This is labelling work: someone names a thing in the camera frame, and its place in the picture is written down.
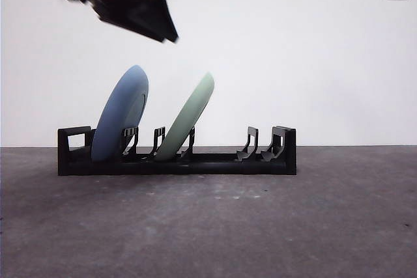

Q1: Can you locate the black plastic plate rack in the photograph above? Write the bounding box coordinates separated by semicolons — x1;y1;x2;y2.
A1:
57;125;298;176

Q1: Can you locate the green round plate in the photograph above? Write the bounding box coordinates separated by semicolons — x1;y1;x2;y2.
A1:
154;72;216;161

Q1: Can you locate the blue round plate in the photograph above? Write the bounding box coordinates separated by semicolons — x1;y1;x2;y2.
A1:
91;64;150;163

